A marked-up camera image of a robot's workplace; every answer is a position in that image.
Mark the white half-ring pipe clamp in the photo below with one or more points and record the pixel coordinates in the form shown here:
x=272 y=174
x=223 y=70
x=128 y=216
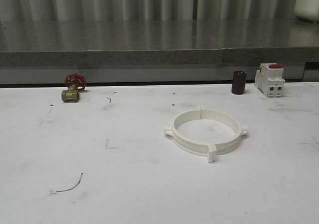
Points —
x=190 y=145

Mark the dark brown cylindrical capacitor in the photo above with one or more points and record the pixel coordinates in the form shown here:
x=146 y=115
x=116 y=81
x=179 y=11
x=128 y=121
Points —
x=239 y=81

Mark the grey stone counter slab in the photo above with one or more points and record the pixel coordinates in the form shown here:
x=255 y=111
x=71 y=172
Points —
x=88 y=45

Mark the white container in background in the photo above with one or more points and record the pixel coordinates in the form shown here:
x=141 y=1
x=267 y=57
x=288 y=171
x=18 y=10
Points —
x=307 y=10

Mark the brass valve with red handle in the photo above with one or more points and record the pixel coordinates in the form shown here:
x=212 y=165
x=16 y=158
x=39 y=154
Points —
x=75 y=84

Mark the white circuit breaker red switch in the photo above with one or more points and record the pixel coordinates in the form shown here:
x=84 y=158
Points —
x=269 y=79

